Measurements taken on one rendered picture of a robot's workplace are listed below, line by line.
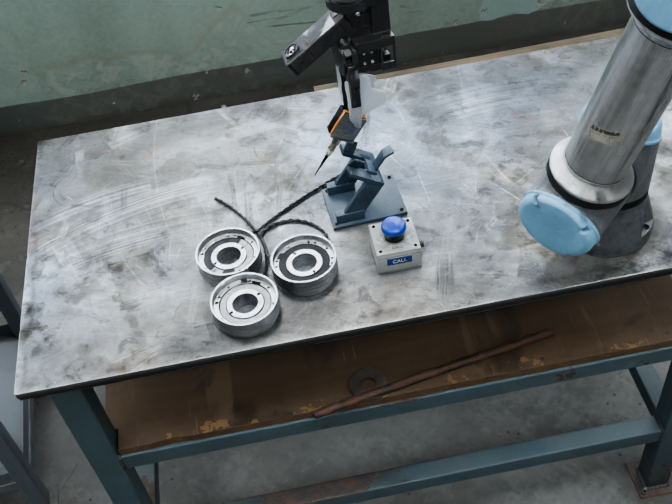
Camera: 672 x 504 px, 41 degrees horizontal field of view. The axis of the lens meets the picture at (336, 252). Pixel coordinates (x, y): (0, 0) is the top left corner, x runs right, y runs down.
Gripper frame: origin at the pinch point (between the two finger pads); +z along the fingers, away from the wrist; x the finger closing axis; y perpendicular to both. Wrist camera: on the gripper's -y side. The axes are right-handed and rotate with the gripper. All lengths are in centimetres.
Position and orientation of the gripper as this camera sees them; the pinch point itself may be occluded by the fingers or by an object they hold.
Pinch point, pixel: (350, 116)
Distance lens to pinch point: 140.9
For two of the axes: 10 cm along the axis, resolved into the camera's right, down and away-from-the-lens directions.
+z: 1.2, 7.4, 6.6
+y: 9.5, -2.7, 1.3
